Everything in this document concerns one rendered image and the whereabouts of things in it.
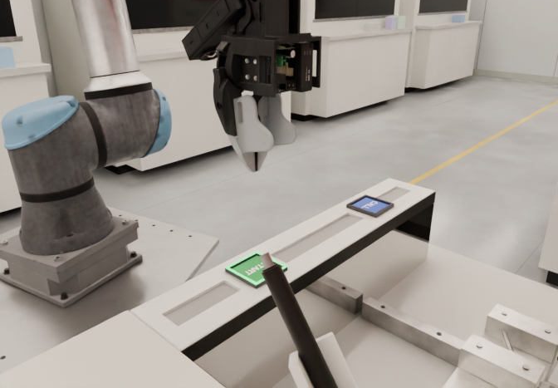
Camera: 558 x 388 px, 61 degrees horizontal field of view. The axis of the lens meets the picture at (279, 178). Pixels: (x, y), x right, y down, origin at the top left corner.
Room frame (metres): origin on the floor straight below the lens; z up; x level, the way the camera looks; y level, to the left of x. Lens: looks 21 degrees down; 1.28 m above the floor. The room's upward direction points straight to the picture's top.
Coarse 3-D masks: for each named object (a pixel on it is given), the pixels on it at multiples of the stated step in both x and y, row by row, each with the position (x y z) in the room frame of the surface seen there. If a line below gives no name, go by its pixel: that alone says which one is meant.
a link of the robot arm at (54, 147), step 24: (72, 96) 0.77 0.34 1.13; (24, 120) 0.69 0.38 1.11; (48, 120) 0.70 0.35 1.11; (72, 120) 0.73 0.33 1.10; (96, 120) 0.75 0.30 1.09; (24, 144) 0.68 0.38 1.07; (48, 144) 0.69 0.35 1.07; (72, 144) 0.71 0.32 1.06; (96, 144) 0.74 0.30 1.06; (24, 168) 0.68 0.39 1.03; (48, 168) 0.69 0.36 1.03; (72, 168) 0.71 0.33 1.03; (96, 168) 0.76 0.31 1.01; (24, 192) 0.69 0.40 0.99; (48, 192) 0.68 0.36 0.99
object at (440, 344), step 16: (368, 304) 0.59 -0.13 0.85; (384, 304) 0.59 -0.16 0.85; (368, 320) 0.59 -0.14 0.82; (384, 320) 0.57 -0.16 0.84; (400, 320) 0.56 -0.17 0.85; (416, 320) 0.56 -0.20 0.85; (400, 336) 0.55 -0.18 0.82; (416, 336) 0.54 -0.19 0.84; (432, 336) 0.52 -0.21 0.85; (448, 336) 0.52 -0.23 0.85; (432, 352) 0.52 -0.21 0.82; (448, 352) 0.51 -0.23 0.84
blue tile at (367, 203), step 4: (360, 200) 0.72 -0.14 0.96; (364, 200) 0.72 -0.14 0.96; (368, 200) 0.72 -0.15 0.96; (372, 200) 0.72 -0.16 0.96; (352, 204) 0.70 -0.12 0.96; (356, 204) 0.70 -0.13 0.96; (360, 204) 0.70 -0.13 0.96; (364, 204) 0.70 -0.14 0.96; (368, 204) 0.70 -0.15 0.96; (372, 204) 0.70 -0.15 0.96; (376, 204) 0.70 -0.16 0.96; (380, 204) 0.70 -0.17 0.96; (384, 204) 0.70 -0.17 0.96; (388, 204) 0.70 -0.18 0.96; (364, 208) 0.69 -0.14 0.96; (368, 208) 0.69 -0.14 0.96; (372, 208) 0.69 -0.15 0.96; (376, 208) 0.69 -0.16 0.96; (380, 208) 0.69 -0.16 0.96
